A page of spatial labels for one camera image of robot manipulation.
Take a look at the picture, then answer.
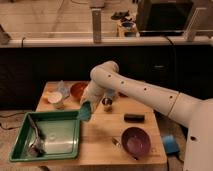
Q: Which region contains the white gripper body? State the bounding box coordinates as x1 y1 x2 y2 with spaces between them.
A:
80 83 102 111

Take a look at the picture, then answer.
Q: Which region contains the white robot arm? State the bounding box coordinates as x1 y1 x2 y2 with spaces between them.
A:
80 61 213 171

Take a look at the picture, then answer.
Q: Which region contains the green plastic tray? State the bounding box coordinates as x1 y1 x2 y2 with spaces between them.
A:
9 110 81 162

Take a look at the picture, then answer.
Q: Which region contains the metal utensil in tray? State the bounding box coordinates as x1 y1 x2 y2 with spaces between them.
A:
28 116 45 157

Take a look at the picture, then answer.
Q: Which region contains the orange bowl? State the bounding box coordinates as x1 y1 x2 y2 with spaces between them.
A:
70 82 87 101

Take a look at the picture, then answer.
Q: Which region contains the clear plastic bag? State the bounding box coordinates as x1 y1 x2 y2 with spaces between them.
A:
56 81 70 98

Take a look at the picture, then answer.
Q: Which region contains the white cup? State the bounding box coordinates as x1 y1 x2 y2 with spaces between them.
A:
47 92 63 109

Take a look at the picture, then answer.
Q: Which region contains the black rectangular block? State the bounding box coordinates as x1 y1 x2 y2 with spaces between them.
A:
124 114 145 122

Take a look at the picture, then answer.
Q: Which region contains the wooden cutting board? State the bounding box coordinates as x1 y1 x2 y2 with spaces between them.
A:
15 80 168 167

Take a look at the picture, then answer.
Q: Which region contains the small metal utensil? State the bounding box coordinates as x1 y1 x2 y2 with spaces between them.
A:
112 138 121 147

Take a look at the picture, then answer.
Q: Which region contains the purple bowl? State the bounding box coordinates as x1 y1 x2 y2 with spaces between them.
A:
121 127 151 158

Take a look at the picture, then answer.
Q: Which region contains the blue box on floor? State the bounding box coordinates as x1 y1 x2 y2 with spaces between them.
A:
162 135 180 154

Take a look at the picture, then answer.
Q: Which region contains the dark monitor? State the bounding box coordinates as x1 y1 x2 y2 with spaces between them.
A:
136 0 193 34

